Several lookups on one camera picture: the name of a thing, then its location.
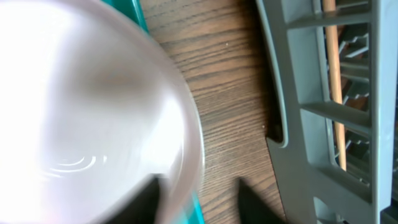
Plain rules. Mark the white plate with peanuts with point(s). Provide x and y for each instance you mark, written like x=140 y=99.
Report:
x=91 y=109

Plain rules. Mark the wooden chopstick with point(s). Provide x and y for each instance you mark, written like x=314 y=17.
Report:
x=335 y=84

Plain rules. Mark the grey dishwasher rack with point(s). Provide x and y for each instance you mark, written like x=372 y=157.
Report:
x=312 y=187

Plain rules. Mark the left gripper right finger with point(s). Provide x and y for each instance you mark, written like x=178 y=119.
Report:
x=252 y=209

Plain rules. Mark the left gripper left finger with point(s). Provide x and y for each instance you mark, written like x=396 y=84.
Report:
x=142 y=208

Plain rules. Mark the teal serving tray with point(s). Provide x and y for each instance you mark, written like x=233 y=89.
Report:
x=192 y=213

